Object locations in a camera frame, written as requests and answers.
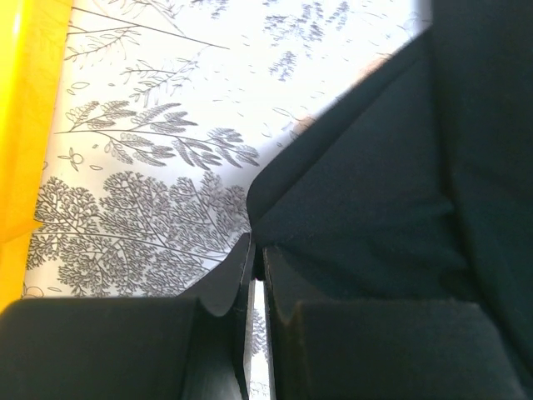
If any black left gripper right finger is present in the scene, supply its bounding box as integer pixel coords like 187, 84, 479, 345
262, 247, 528, 399

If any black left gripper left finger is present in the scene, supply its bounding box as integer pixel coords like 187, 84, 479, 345
1, 234, 255, 399

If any black t shirt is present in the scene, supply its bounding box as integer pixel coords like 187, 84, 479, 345
247, 1, 532, 399

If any yellow plastic tray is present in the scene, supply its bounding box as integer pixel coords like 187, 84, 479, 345
1, 1, 72, 308

